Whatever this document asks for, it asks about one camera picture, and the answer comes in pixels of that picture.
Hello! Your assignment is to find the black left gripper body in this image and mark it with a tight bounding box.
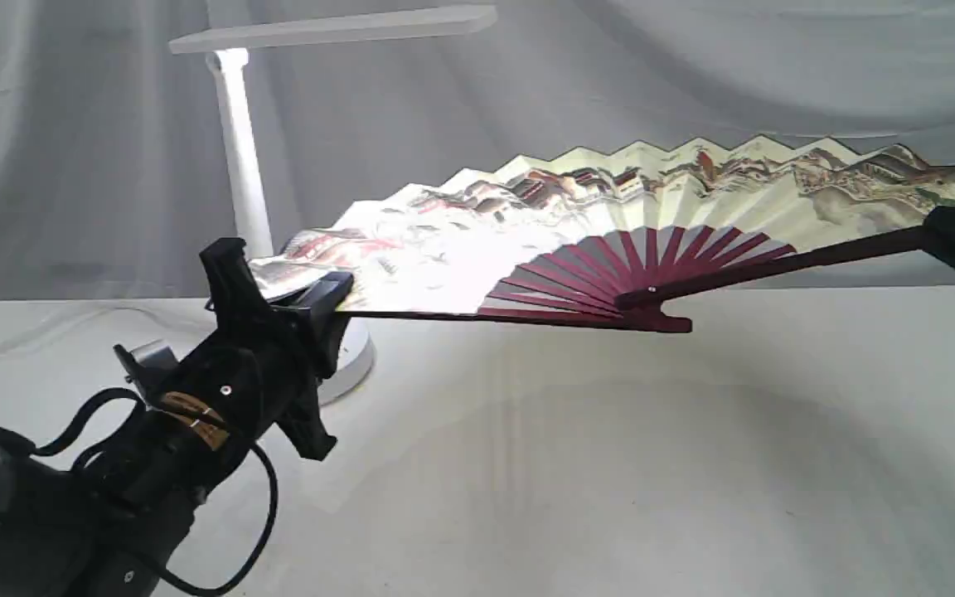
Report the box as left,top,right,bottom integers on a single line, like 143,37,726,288
145,237,337,498

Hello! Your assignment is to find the painted paper folding fan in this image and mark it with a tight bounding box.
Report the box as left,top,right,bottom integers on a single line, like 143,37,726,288
250,136,955,330

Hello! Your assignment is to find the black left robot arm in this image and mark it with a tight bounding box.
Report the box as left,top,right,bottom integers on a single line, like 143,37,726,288
0,238,355,596

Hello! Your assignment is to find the white desk lamp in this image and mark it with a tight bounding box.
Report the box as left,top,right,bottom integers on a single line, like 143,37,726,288
167,4,498,407

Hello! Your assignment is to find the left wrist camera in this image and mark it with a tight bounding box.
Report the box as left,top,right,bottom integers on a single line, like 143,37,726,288
113,340,179,407

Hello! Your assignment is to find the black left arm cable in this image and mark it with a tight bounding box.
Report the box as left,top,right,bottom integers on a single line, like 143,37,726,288
0,386,281,597

